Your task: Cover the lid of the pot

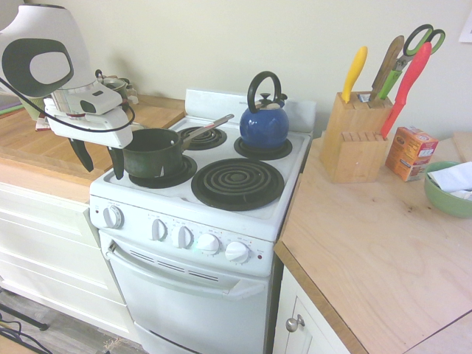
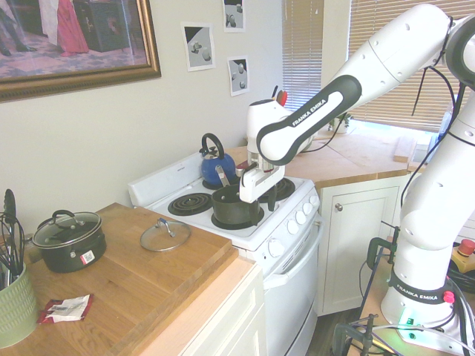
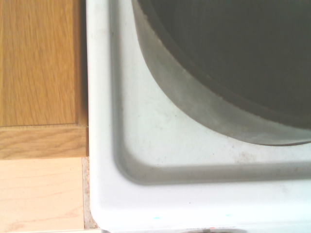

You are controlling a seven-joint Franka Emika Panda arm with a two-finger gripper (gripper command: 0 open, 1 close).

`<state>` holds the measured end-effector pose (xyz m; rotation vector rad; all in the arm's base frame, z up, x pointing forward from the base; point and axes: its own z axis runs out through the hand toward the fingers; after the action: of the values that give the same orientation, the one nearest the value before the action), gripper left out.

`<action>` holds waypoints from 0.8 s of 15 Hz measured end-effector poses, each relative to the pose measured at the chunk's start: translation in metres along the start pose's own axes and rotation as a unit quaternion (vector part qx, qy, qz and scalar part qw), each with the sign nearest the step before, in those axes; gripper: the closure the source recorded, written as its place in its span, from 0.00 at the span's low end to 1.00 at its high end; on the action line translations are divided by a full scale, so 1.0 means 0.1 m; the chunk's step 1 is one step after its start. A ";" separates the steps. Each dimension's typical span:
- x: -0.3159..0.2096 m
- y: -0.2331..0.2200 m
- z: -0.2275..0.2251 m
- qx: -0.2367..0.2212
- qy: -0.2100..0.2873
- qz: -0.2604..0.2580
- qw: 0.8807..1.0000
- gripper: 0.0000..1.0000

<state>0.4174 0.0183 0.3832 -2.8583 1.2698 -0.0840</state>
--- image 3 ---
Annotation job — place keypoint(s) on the white electric stove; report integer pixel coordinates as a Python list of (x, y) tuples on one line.
[(170, 136)]

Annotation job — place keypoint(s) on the large brown wooden board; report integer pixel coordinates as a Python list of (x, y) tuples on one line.
[(36, 72)]

